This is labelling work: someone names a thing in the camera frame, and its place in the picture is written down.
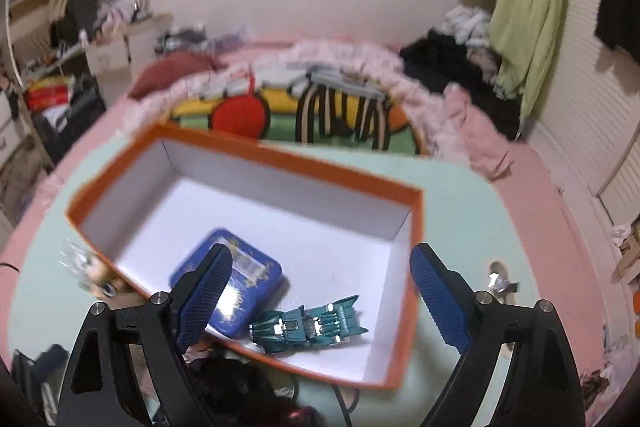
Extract red snack box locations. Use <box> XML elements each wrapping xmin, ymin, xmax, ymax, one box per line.
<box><xmin>25</xmin><ymin>76</ymin><xmax>75</xmax><ymax>114</ymax></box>

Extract black clothes pile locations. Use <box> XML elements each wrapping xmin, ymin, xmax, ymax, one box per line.
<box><xmin>399</xmin><ymin>29</ymin><xmax>520</xmax><ymax>141</ymax></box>

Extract pink quilt blanket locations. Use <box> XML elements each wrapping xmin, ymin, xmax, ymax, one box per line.
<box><xmin>33</xmin><ymin>40</ymin><xmax>608</xmax><ymax>374</ymax></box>

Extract black lace cloth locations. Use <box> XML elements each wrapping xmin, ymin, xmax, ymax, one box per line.
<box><xmin>184</xmin><ymin>346</ymin><xmax>326</xmax><ymax>426</ymax></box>

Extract blue tin case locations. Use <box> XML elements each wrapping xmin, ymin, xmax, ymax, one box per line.
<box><xmin>169</xmin><ymin>228</ymin><xmax>282</xmax><ymax>338</ymax></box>

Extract colourful cartoon rug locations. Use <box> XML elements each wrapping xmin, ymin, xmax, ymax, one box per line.
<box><xmin>167</xmin><ymin>63</ymin><xmax>425</xmax><ymax>155</ymax></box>

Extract white drawer cabinet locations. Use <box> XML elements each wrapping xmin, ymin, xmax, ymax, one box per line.
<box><xmin>86</xmin><ymin>13</ymin><xmax>172</xmax><ymax>78</ymax></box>

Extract teal toy car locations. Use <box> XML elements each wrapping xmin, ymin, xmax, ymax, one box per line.
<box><xmin>248</xmin><ymin>295</ymin><xmax>368</xmax><ymax>355</ymax></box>

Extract mint cartoon lap table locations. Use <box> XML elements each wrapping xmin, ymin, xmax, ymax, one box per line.
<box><xmin>1</xmin><ymin>135</ymin><xmax>539</xmax><ymax>426</ymax></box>

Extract dark red pillow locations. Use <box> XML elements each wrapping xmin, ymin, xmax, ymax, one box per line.
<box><xmin>128</xmin><ymin>51</ymin><xmax>227</xmax><ymax>101</ymax></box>

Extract orange cardboard box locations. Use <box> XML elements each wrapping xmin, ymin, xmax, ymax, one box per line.
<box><xmin>66</xmin><ymin>124</ymin><xmax>424</xmax><ymax>389</ymax></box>

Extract cartoon duck figurine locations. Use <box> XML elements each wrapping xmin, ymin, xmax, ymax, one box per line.
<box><xmin>60</xmin><ymin>242</ymin><xmax>145</xmax><ymax>310</ymax></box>

